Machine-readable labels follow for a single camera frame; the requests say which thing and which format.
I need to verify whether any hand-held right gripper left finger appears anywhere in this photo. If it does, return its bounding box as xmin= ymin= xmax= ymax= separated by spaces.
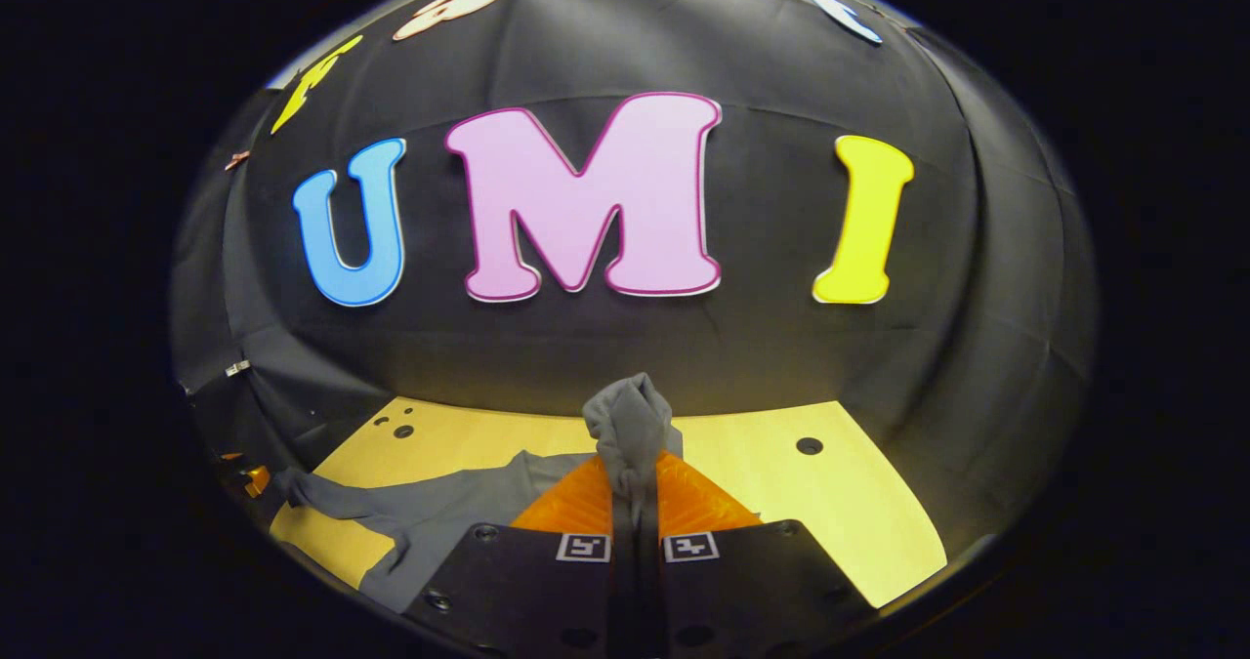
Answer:
xmin=405 ymin=454 xmax=636 ymax=659

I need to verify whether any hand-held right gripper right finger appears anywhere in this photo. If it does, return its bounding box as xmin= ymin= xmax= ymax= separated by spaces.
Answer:
xmin=640 ymin=449 xmax=880 ymax=659

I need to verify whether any grey polo shirt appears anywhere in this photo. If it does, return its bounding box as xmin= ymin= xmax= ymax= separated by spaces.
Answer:
xmin=273 ymin=373 xmax=685 ymax=613

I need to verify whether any black backdrop cloth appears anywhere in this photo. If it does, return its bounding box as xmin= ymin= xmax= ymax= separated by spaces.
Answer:
xmin=171 ymin=0 xmax=1100 ymax=553

